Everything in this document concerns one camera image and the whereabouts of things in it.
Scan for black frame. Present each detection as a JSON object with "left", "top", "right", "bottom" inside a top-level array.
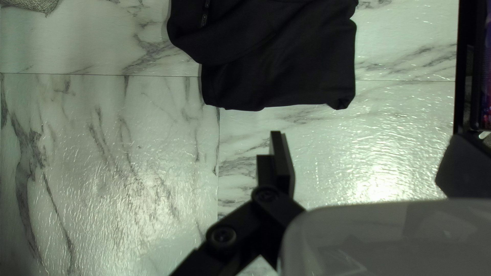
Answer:
[{"left": 453, "top": 0, "right": 491, "bottom": 154}]

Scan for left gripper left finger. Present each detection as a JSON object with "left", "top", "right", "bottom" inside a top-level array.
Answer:
[{"left": 169, "top": 130, "right": 306, "bottom": 276}]

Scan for grey fabric basket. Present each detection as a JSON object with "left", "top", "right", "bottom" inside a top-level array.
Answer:
[{"left": 0, "top": 0, "right": 61, "bottom": 17}]

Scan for black sweatshirt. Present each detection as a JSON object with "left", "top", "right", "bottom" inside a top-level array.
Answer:
[{"left": 166, "top": 0, "right": 360, "bottom": 112}]

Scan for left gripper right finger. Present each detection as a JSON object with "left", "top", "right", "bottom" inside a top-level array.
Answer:
[{"left": 434, "top": 133, "right": 491, "bottom": 200}]

